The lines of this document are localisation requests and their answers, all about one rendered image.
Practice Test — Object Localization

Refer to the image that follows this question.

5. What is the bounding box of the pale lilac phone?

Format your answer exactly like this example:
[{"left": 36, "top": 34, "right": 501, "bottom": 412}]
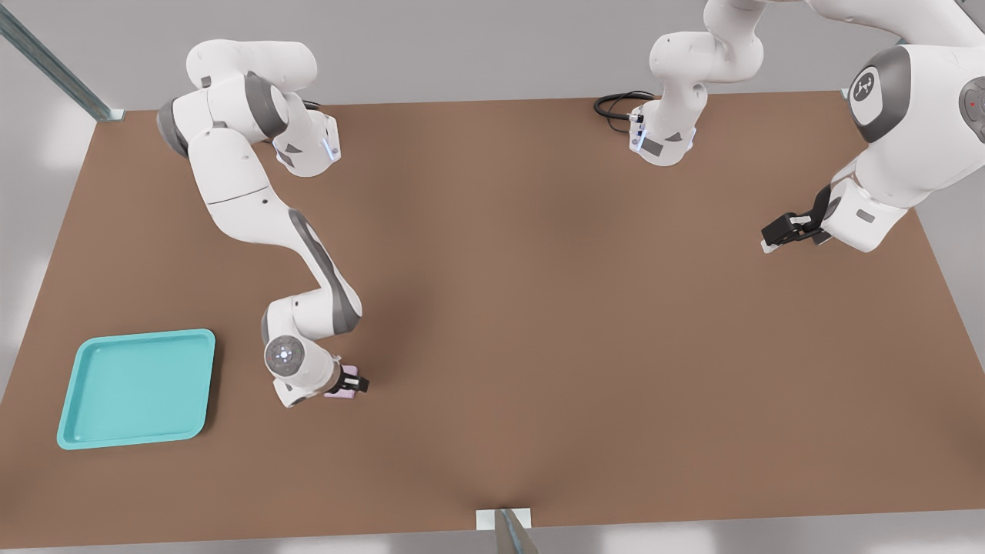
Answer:
[{"left": 324, "top": 365, "right": 361, "bottom": 399}]

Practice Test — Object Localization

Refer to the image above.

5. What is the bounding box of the pale blue-green tray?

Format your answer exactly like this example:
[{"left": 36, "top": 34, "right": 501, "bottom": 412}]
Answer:
[{"left": 56, "top": 329, "right": 217, "bottom": 451}]

